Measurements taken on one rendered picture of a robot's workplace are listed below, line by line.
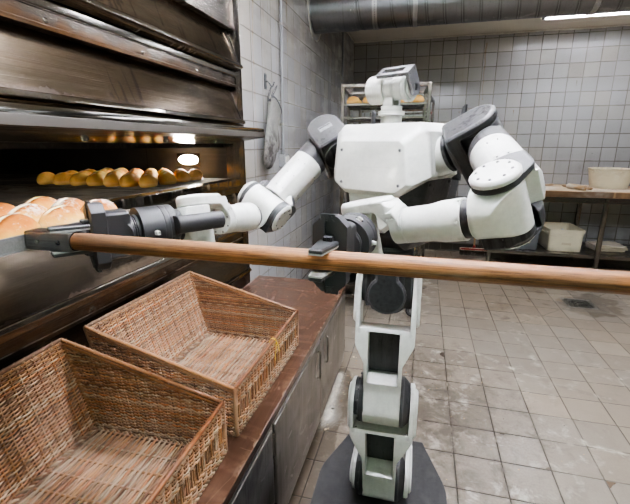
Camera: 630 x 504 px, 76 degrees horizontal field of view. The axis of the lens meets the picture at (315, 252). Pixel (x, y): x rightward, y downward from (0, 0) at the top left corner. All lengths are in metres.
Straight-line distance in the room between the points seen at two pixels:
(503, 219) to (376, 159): 0.38
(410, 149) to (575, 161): 4.90
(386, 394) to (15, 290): 0.98
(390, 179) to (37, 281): 0.92
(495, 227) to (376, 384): 0.65
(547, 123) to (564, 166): 0.55
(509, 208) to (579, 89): 5.12
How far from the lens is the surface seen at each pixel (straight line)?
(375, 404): 1.22
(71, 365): 1.31
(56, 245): 0.80
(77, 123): 1.13
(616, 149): 5.90
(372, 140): 0.98
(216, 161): 2.27
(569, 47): 5.80
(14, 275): 1.23
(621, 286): 0.63
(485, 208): 0.67
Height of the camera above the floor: 1.35
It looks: 15 degrees down
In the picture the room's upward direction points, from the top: straight up
